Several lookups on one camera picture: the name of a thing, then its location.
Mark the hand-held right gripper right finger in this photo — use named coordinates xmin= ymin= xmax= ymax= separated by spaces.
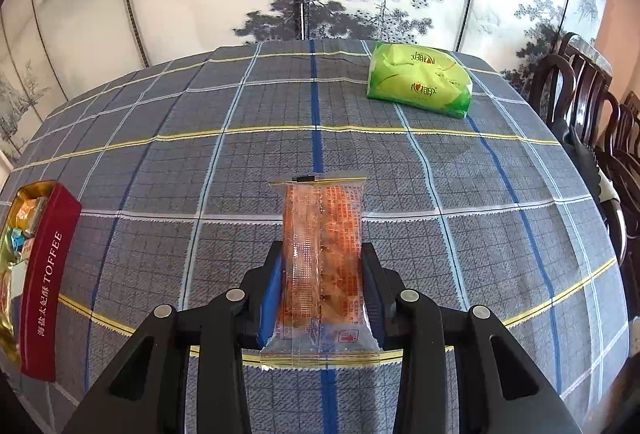
xmin=361 ymin=241 xmax=583 ymax=434

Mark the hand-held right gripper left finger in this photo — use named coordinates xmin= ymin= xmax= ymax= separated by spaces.
xmin=60 ymin=241 xmax=286 ymax=434

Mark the small clear orange snack packet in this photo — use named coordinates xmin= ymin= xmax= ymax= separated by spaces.
xmin=259 ymin=174 xmax=382 ymax=369

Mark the red and gold tin box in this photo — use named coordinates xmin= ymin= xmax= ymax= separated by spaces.
xmin=0 ymin=181 xmax=83 ymax=383

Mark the green tissue pack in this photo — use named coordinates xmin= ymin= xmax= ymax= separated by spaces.
xmin=366 ymin=40 xmax=473 ymax=119

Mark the dark cloth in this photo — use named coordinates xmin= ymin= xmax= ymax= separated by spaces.
xmin=550 ymin=116 xmax=623 ymax=225

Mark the dark wooden chair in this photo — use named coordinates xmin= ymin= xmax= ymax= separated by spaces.
xmin=527 ymin=32 xmax=616 ymax=145
xmin=597 ymin=91 xmax=640 ymax=275

